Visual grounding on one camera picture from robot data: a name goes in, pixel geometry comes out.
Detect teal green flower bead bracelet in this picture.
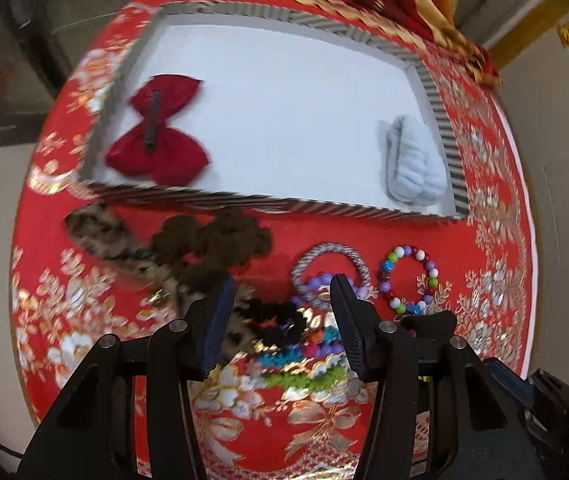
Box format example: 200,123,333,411
257,327,360,393

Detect leopard print bow hair tie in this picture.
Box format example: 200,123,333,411
64,202,255,356

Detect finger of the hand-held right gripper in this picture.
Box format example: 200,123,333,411
400,309,459,352
481,357,537,411

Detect multicolour round bead bracelet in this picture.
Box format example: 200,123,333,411
378,245,439,318

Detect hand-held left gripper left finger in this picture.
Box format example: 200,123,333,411
17,274,238,480

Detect purple bead bracelet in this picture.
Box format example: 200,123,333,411
291,272,335,311

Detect striped cardboard tray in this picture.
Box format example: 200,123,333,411
77,2,467,223

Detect grey braided bracelet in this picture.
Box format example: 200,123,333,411
291,242,372,311

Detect black scrunchie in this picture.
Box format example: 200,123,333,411
242,297,307,350

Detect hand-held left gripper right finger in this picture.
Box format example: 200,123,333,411
329,274,547,480

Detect brown scrunchie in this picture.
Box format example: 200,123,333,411
150,207,272,286

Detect light blue fluffy scrunchie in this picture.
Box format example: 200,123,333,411
379,115,449,206

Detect red floral tablecloth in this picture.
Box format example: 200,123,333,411
9,0,537,476

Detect red bow hair clip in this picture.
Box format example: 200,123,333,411
105,74,211,186

